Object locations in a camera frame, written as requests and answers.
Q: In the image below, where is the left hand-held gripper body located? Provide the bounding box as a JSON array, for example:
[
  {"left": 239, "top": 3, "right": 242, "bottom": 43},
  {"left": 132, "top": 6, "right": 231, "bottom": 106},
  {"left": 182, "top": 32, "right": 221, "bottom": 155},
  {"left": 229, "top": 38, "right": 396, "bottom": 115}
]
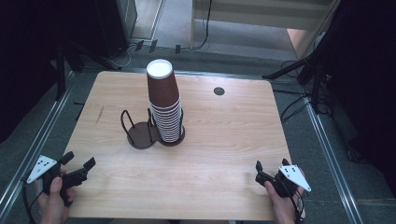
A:
[{"left": 26, "top": 154, "right": 89, "bottom": 208}]

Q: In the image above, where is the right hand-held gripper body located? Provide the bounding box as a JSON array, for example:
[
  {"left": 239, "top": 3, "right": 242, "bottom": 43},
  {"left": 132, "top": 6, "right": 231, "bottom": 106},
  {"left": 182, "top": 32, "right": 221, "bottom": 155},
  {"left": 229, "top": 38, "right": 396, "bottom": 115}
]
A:
[{"left": 255, "top": 164, "right": 312, "bottom": 199}]

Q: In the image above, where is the wooden cup holder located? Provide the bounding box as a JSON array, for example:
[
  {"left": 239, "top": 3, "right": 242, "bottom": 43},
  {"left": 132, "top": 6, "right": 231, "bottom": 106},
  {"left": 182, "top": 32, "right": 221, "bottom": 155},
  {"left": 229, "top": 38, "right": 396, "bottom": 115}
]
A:
[{"left": 120, "top": 107, "right": 187, "bottom": 150}]

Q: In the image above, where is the stack of brown cups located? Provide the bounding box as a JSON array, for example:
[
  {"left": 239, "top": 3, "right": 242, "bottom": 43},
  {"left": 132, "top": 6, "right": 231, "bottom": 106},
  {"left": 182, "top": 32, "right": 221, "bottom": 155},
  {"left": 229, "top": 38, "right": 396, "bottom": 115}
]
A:
[{"left": 149, "top": 99, "right": 184, "bottom": 145}]

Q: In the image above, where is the brown paper cup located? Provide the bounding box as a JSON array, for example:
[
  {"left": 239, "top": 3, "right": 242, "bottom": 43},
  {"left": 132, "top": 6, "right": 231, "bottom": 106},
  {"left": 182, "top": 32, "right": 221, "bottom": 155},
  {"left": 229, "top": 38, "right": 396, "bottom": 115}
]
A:
[{"left": 146, "top": 58, "right": 181, "bottom": 110}]

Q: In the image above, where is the person's right hand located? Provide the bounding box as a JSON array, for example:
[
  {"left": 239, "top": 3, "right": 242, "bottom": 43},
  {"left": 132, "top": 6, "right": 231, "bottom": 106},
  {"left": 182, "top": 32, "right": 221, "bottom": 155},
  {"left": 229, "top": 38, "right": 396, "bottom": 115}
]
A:
[{"left": 264, "top": 182, "right": 306, "bottom": 224}]

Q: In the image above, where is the person's left hand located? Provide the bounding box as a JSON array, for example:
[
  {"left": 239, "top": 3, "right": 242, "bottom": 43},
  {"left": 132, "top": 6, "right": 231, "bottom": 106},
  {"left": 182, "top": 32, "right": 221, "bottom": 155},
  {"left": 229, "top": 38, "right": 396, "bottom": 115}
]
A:
[{"left": 35, "top": 176, "right": 76, "bottom": 224}]

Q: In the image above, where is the black metal stand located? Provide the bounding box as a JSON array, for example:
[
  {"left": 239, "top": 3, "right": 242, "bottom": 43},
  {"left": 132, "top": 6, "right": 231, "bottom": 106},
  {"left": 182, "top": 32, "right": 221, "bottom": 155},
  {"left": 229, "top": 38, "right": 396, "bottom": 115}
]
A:
[
  {"left": 262, "top": 46, "right": 332, "bottom": 115},
  {"left": 55, "top": 39, "right": 123, "bottom": 101}
]

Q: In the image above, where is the dark curtain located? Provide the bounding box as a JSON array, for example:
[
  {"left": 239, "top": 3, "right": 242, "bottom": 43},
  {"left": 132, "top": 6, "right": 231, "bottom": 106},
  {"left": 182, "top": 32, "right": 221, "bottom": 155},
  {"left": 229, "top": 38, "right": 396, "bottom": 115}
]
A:
[
  {"left": 0, "top": 0, "right": 98, "bottom": 145},
  {"left": 323, "top": 0, "right": 396, "bottom": 190}
]

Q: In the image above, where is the dark cabinet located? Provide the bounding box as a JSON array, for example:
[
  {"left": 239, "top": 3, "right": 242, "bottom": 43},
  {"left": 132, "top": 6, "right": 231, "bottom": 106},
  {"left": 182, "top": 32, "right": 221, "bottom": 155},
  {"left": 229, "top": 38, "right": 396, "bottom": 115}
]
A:
[{"left": 92, "top": 0, "right": 138, "bottom": 59}]

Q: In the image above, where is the aluminium floor rail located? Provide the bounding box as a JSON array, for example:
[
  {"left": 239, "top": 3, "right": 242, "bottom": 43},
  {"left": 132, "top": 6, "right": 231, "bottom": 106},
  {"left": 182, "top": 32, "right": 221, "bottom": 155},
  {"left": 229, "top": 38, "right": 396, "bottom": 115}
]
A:
[
  {"left": 303, "top": 96, "right": 365, "bottom": 224},
  {"left": 0, "top": 70, "right": 77, "bottom": 217}
]

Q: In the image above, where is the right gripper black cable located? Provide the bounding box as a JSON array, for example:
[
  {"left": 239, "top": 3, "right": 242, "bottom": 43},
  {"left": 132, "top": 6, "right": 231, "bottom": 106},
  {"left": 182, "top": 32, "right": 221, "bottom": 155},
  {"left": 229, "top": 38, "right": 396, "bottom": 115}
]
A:
[{"left": 287, "top": 183, "right": 305, "bottom": 224}]

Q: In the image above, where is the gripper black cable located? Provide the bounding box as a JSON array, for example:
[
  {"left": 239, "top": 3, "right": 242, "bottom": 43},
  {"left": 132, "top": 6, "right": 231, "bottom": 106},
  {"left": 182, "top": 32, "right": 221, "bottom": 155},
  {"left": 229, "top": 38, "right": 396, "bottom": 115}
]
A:
[
  {"left": 21, "top": 178, "right": 43, "bottom": 224},
  {"left": 287, "top": 183, "right": 305, "bottom": 224}
]

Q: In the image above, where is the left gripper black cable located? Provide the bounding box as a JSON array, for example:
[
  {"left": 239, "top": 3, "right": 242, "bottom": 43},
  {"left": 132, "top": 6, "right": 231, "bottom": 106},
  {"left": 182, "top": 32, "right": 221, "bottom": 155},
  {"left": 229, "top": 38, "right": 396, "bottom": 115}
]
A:
[{"left": 21, "top": 178, "right": 43, "bottom": 224}]

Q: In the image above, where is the black floor cable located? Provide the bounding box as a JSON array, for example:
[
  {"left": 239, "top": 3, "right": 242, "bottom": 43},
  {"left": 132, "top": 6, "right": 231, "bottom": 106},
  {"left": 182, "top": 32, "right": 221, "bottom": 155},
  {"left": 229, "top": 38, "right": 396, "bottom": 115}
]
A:
[{"left": 279, "top": 92, "right": 311, "bottom": 123}]

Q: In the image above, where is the white floor cable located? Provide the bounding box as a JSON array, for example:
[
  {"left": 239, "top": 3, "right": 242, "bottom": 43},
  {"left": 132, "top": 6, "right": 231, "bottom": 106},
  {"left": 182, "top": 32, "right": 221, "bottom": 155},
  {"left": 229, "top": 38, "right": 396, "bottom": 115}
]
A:
[{"left": 108, "top": 43, "right": 138, "bottom": 71}]

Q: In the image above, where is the white desk frame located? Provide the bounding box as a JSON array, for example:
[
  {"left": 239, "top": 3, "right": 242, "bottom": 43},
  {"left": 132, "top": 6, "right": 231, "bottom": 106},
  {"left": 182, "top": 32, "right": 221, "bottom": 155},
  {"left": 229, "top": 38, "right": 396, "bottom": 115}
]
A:
[{"left": 190, "top": 0, "right": 341, "bottom": 50}]

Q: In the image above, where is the black hanging cable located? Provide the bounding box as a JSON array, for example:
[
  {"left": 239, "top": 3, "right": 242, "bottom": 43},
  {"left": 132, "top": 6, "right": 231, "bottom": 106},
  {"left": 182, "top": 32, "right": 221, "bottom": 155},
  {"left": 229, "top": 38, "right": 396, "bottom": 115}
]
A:
[{"left": 180, "top": 0, "right": 214, "bottom": 51}]

